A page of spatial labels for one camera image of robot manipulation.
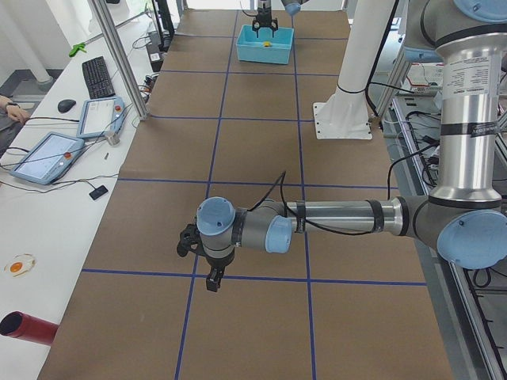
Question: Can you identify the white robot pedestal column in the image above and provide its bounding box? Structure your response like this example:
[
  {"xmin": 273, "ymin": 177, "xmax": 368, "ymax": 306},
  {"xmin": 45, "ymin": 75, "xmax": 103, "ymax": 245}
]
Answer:
[{"xmin": 327, "ymin": 0, "xmax": 398, "ymax": 107}]

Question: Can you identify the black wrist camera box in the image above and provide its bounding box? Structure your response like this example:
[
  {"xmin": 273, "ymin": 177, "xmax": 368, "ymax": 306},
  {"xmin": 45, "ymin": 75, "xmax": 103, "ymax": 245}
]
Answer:
[{"xmin": 177, "ymin": 224, "xmax": 205, "ymax": 257}]

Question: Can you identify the person hand at desk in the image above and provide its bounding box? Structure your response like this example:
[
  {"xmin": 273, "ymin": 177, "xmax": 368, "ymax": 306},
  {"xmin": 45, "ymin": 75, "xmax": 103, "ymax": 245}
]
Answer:
[{"xmin": 5, "ymin": 102, "xmax": 30, "ymax": 124}]

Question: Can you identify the red cylinder tube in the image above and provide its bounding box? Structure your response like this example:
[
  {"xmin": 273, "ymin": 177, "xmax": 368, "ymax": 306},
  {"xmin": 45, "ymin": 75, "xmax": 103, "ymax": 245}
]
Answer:
[{"xmin": 1, "ymin": 311, "xmax": 59, "ymax": 346}]

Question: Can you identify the black keyboard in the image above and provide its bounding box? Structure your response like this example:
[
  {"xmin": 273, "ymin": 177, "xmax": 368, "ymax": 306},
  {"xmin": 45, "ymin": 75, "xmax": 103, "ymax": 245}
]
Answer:
[{"xmin": 82, "ymin": 56, "xmax": 116, "ymax": 99}]

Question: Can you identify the fried egg toy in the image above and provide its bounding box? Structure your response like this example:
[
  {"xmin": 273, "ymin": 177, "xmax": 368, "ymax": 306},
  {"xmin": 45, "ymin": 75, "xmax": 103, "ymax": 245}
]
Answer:
[{"xmin": 4, "ymin": 253, "xmax": 36, "ymax": 278}]

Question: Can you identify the lower teach pendant tablet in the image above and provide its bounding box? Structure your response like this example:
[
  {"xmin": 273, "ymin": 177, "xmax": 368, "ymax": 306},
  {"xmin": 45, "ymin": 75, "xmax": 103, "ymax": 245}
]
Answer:
[{"xmin": 10, "ymin": 132, "xmax": 85, "ymax": 185}]

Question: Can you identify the black small device on desk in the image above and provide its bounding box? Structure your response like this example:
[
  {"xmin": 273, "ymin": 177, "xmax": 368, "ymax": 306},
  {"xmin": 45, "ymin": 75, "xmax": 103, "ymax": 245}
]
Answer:
[{"xmin": 89, "ymin": 185, "xmax": 109, "ymax": 200}]

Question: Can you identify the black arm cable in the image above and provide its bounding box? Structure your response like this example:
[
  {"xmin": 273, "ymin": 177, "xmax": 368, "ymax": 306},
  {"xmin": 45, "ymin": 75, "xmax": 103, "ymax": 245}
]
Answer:
[{"xmin": 245, "ymin": 170, "xmax": 381, "ymax": 236}]

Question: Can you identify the teach pendant tablet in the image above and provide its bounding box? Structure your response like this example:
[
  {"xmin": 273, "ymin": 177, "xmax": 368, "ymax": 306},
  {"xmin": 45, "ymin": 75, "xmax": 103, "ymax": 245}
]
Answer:
[
  {"xmin": 10, "ymin": 132, "xmax": 85, "ymax": 185},
  {"xmin": 76, "ymin": 96, "xmax": 127, "ymax": 139}
]

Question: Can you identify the black computer mouse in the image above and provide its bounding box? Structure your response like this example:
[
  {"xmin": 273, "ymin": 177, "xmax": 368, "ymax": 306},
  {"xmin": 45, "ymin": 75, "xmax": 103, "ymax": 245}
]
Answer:
[{"xmin": 57, "ymin": 99, "xmax": 76, "ymax": 113}]

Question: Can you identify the grey aluminium frame post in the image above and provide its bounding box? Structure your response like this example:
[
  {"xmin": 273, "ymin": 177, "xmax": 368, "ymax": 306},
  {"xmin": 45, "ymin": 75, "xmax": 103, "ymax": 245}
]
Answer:
[{"xmin": 88, "ymin": 0, "xmax": 148, "ymax": 121}]

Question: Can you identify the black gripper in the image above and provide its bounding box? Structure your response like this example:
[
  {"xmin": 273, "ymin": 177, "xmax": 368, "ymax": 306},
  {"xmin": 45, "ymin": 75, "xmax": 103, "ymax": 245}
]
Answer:
[
  {"xmin": 206, "ymin": 250, "xmax": 234, "ymax": 292},
  {"xmin": 252, "ymin": 6, "xmax": 278, "ymax": 38}
]

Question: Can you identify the upper teach pendant tablet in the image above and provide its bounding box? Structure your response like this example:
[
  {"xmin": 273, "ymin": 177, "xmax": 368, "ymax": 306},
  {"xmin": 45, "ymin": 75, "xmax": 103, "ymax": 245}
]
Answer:
[{"xmin": 76, "ymin": 96, "xmax": 127, "ymax": 139}]

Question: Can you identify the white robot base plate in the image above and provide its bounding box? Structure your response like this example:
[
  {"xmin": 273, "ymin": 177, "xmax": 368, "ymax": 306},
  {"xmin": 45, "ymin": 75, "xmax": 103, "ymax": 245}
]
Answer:
[{"xmin": 313, "ymin": 101, "xmax": 372, "ymax": 140}]

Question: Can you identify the light blue plastic bin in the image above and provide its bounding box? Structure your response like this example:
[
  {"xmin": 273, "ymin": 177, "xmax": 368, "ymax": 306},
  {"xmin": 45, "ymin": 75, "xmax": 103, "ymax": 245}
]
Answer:
[{"xmin": 236, "ymin": 25, "xmax": 294, "ymax": 65}]

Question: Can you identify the green plastic toy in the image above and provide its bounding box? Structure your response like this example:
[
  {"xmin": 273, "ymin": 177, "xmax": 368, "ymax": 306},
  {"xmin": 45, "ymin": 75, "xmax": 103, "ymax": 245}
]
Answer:
[{"xmin": 68, "ymin": 42, "xmax": 87, "ymax": 58}]

